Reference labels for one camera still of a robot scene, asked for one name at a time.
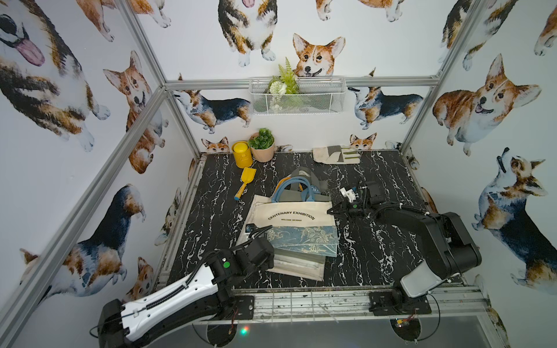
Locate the cream canvas bag with print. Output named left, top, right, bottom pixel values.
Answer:
left=236, top=195, right=326, bottom=281

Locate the cream bag with blue handles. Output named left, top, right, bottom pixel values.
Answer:
left=252, top=175, right=340, bottom=258

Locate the white bag with yellow handles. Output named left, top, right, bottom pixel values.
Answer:
left=246, top=168, right=338, bottom=279

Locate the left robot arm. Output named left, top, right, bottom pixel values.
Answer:
left=89, top=223, right=275, bottom=347

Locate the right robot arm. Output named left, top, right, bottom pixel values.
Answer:
left=327, top=181, right=482, bottom=303

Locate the white gardening glove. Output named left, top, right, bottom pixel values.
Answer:
left=312, top=145, right=361, bottom=165

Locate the yellow plastic toy shovel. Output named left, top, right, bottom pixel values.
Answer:
left=234, top=168, right=257, bottom=201

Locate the yellow toy bucket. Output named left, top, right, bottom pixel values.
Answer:
left=232, top=141, right=253, bottom=168

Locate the pink pot green plant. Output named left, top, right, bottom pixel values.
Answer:
left=248, top=128, right=275, bottom=162

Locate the artificial green fern plant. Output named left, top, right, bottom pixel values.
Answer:
left=265, top=58, right=300, bottom=113

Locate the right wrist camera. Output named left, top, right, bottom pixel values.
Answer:
left=340, top=187, right=359, bottom=203

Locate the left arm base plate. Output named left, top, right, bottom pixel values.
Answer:
left=225, top=295, right=255, bottom=322

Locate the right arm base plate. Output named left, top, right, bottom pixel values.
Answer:
left=368, top=289, right=432, bottom=316

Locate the white wire mesh basket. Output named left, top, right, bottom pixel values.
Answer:
left=249, top=77, right=348, bottom=115

